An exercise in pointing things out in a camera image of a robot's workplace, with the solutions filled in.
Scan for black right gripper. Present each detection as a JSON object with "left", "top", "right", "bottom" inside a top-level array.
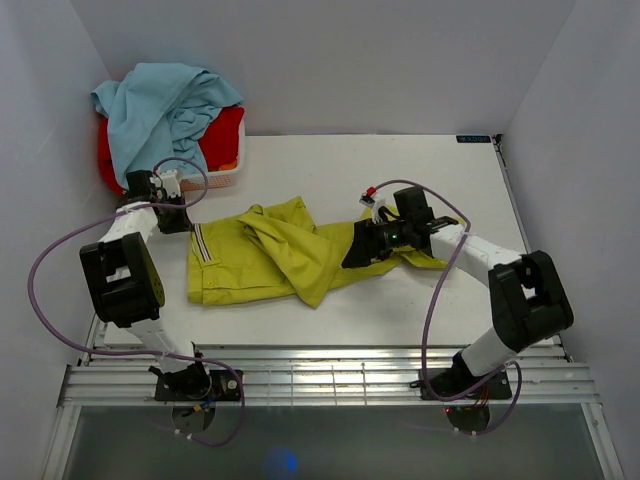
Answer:
[{"left": 342, "top": 215, "right": 412, "bottom": 268}]

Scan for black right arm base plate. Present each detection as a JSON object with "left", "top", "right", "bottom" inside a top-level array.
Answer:
[{"left": 409, "top": 367, "right": 512, "bottom": 400}]

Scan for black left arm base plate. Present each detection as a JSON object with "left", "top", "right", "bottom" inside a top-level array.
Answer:
[{"left": 153, "top": 369, "right": 241, "bottom": 403}]

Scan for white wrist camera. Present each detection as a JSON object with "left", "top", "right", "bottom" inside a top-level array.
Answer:
[
  {"left": 359, "top": 187, "right": 387, "bottom": 224},
  {"left": 152, "top": 169, "right": 183, "bottom": 202}
]

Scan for white plastic laundry basket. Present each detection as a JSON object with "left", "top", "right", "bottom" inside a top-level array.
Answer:
[{"left": 180, "top": 120, "right": 246, "bottom": 191}]

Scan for red garment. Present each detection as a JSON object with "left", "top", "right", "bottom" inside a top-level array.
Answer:
[{"left": 97, "top": 107, "right": 245, "bottom": 195}]

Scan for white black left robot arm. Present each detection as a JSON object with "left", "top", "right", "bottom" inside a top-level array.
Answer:
[{"left": 79, "top": 169, "right": 212, "bottom": 400}]

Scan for yellow-green trousers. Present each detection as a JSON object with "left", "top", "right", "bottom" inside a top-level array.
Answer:
[{"left": 187, "top": 196, "right": 446, "bottom": 308}]

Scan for light blue garment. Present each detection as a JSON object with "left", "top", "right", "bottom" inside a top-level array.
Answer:
[{"left": 91, "top": 63, "right": 244, "bottom": 189}]

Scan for aluminium table frame rails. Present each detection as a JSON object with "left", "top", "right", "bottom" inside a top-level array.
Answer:
[{"left": 40, "top": 133, "right": 626, "bottom": 480}]

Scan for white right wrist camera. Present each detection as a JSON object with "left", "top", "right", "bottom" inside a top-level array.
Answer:
[{"left": 359, "top": 187, "right": 387, "bottom": 224}]

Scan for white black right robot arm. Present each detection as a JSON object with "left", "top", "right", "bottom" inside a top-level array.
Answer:
[{"left": 342, "top": 183, "right": 574, "bottom": 401}]

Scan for blue logo sticker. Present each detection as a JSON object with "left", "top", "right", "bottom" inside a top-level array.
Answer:
[{"left": 456, "top": 135, "right": 492, "bottom": 144}]

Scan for white wire grid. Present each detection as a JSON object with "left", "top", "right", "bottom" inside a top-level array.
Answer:
[{"left": 246, "top": 363, "right": 421, "bottom": 407}]

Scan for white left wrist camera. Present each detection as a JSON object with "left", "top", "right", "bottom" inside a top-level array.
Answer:
[{"left": 152, "top": 169, "right": 183, "bottom": 202}]

